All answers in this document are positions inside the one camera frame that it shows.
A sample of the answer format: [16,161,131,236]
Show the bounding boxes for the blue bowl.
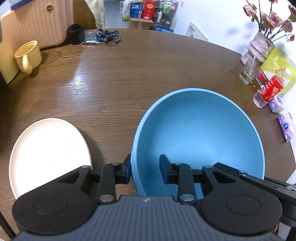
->
[131,88,265,196]

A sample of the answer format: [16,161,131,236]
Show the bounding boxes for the cream plate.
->
[9,118,92,198]

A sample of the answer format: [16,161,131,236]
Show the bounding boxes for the purple tissue pack near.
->
[277,111,295,142]

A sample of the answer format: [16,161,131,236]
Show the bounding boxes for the purple tissue pack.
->
[268,95,285,114]
[277,111,295,142]

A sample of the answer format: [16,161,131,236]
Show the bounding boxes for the purple tissue pack far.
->
[268,95,285,114]

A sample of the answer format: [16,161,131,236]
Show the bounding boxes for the red label water bottle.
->
[253,75,284,108]

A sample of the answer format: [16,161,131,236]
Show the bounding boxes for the red flat box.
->
[256,72,268,88]

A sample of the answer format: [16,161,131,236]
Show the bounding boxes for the drinking glass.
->
[239,59,262,85]

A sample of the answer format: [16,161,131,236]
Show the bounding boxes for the brown rubber band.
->
[42,51,61,65]

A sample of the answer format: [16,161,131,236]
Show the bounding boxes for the black cup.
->
[67,24,85,45]

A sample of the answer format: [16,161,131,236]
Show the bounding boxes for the yellow mug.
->
[14,40,42,75]

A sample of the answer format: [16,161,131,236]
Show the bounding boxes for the green snack box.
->
[261,48,295,97]

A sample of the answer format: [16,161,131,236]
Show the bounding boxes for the yellow thermos jug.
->
[0,33,19,84]

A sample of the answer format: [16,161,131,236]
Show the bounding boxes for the cardboard box on floor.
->
[128,18,154,30]

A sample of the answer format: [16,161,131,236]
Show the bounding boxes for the flower vase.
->
[240,31,275,65]

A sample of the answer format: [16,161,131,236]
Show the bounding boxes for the blue carton box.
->
[130,4,144,19]

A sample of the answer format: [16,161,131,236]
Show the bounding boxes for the pink suitcase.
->
[1,0,74,51]

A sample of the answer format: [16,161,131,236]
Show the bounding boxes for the beige cloth on chair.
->
[85,0,105,29]

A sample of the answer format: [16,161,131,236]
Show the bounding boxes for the red carton box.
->
[142,0,155,20]

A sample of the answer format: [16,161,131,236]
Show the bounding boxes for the dried pink flowers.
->
[243,1,295,42]

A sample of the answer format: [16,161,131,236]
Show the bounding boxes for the blue lanyard bundle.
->
[81,29,122,46]

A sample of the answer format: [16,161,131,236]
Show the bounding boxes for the wire storage rack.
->
[152,0,179,29]

